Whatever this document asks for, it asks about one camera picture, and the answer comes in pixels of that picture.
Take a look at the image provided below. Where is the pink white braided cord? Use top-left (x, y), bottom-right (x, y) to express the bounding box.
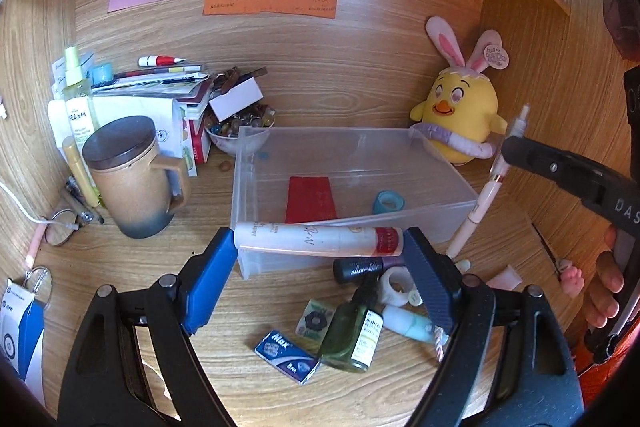
top-left (433, 325), bottom-right (449, 363)

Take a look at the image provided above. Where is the pale green cream tube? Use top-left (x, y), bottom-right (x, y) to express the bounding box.
top-left (382, 305), bottom-right (434, 343)

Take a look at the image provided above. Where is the white tape roll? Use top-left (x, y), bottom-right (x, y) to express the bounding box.
top-left (378, 267), bottom-right (423, 308)

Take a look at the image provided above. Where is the dark green spray bottle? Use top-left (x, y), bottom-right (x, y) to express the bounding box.
top-left (318, 274), bottom-right (383, 373)

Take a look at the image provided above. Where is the blue staples box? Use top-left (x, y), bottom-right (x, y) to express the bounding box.
top-left (254, 329), bottom-right (320, 385)

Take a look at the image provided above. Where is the green small card box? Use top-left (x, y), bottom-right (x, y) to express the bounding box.
top-left (295, 299), bottom-right (335, 346)

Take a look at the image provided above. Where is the black purple mascara tube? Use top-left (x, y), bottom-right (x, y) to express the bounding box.
top-left (333, 256), bottom-right (405, 284)

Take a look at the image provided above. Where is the pink white cosmetic tube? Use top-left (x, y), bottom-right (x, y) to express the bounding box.
top-left (233, 222), bottom-right (404, 258)

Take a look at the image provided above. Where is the blue tape roll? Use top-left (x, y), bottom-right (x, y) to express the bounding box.
top-left (372, 190), bottom-right (406, 215)

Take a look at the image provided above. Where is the red envelope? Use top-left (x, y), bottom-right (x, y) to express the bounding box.
top-left (285, 176), bottom-right (337, 223)

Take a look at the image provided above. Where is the person's right hand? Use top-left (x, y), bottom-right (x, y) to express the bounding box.
top-left (582, 225), bottom-right (624, 329)

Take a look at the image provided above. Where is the white blue badge card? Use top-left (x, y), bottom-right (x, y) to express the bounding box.
top-left (1, 280), bottom-right (46, 405)

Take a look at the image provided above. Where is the yellow chick plush toy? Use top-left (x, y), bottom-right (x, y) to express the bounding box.
top-left (410, 16), bottom-right (510, 166)

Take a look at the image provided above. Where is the brown ceramic lidded mug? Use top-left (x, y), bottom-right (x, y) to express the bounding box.
top-left (82, 116), bottom-right (191, 239)

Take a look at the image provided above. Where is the clear plastic storage bin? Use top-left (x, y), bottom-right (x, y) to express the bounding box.
top-left (230, 124), bottom-right (481, 281)

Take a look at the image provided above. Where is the bowl of beads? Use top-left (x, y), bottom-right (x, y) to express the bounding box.
top-left (203, 103), bottom-right (277, 156)

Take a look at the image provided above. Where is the yellow spray bottle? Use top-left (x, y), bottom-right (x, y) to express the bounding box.
top-left (62, 46), bottom-right (100, 152)

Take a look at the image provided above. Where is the white carton box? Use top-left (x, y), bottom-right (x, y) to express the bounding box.
top-left (46, 95), bottom-right (199, 178)

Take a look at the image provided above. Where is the stack of books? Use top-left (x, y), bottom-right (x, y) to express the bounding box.
top-left (92, 72), bottom-right (212, 157)

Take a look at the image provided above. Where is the white small box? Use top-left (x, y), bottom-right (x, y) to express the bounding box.
top-left (209, 77), bottom-right (264, 121)

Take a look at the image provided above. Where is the red white marker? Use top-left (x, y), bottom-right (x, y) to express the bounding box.
top-left (138, 55), bottom-right (186, 68)

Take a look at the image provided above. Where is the white charging cable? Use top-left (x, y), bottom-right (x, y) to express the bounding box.
top-left (0, 180), bottom-right (82, 230)

